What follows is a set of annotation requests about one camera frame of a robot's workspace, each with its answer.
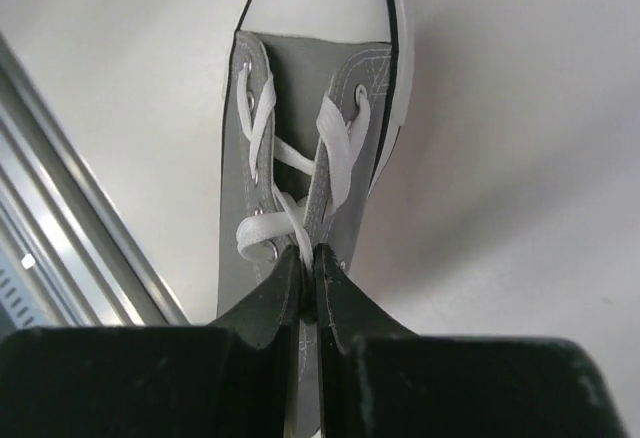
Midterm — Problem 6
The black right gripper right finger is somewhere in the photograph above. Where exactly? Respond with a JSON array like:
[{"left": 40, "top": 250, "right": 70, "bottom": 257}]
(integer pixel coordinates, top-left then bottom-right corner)
[{"left": 314, "top": 245, "right": 627, "bottom": 437}]

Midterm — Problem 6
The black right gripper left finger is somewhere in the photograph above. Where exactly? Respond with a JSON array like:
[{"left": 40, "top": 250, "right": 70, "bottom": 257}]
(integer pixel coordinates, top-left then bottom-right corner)
[{"left": 1, "top": 247, "right": 302, "bottom": 437}]

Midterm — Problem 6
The grey canvas sneaker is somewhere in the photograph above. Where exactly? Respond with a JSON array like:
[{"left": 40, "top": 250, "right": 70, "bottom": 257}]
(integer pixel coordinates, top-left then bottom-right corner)
[{"left": 214, "top": 0, "right": 417, "bottom": 438}]

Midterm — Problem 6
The white slotted cable duct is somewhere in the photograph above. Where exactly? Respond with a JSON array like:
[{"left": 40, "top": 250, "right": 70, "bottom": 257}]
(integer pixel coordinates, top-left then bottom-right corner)
[{"left": 1, "top": 253, "right": 41, "bottom": 328}]

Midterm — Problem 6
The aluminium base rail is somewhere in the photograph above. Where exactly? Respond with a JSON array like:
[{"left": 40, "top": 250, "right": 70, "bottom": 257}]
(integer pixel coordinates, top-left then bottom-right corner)
[{"left": 1, "top": 42, "right": 188, "bottom": 326}]

